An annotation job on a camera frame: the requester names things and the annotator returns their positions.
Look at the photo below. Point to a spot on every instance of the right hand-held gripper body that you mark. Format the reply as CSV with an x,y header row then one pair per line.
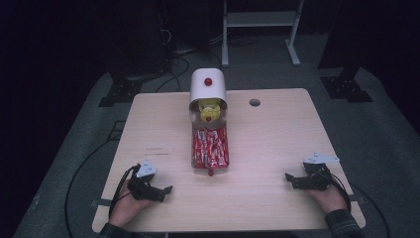
x,y
317,175

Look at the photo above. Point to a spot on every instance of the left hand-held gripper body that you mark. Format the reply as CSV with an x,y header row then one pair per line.
x,y
142,185

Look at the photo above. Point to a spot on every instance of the person's right hand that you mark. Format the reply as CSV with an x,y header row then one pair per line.
x,y
330,200

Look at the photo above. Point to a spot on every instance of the person's left hand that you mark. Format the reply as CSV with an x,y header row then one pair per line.
x,y
127,209

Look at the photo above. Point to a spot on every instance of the clear drawer with red knob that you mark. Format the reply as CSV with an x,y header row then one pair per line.
x,y
210,148

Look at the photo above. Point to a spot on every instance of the pile of red candy packets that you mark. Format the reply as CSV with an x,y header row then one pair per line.
x,y
210,148

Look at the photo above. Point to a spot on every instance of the black table foot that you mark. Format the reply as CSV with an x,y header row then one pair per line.
x,y
116,130

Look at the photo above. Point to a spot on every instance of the yellow toy figure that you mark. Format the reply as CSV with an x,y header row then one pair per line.
x,y
209,110

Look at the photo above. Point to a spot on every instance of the black stand base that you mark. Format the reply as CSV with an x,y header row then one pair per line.
x,y
345,87
120,92

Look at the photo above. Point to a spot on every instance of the white rounded box, red knob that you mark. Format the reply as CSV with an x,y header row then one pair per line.
x,y
208,89

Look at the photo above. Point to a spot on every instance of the white metal stand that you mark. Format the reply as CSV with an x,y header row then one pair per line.
x,y
261,20

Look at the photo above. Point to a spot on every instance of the grey table bracket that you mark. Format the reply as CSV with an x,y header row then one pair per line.
x,y
358,199
100,202

